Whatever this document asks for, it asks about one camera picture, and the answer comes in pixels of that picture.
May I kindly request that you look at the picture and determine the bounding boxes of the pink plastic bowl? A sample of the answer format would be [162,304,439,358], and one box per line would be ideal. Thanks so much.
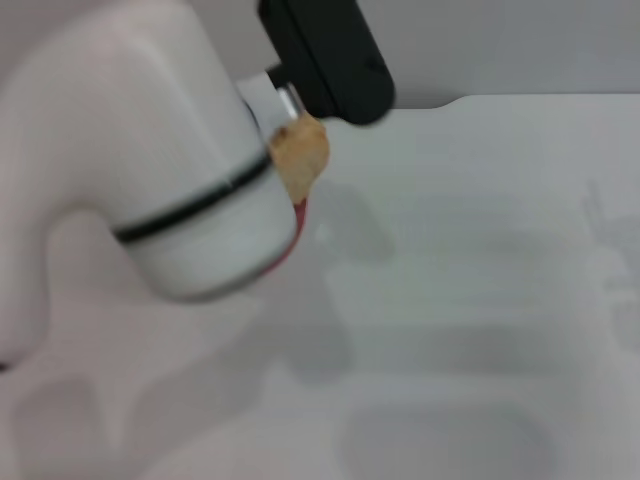
[259,196,311,274]

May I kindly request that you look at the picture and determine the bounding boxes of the striped orange bread roll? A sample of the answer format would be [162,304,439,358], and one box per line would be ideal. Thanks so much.
[269,112,332,204]

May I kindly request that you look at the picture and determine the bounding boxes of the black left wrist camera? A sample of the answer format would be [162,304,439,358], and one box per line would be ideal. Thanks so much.
[257,0,397,126]

